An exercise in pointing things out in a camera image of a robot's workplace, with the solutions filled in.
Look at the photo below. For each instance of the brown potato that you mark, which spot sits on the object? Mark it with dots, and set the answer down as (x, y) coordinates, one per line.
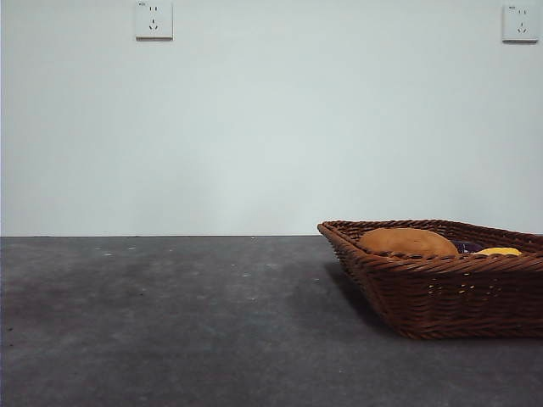
(407, 241)

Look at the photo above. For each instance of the yellow corn cob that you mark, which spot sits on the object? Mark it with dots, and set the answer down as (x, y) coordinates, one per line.
(498, 252)

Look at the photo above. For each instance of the brown wicker basket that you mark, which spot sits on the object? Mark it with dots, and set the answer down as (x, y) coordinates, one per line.
(458, 301)

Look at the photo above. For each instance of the dark purple eggplant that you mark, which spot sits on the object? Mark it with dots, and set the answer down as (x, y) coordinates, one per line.
(466, 246)

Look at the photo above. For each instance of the white wall socket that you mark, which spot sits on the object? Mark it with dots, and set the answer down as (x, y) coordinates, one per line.
(521, 23)
(154, 21)

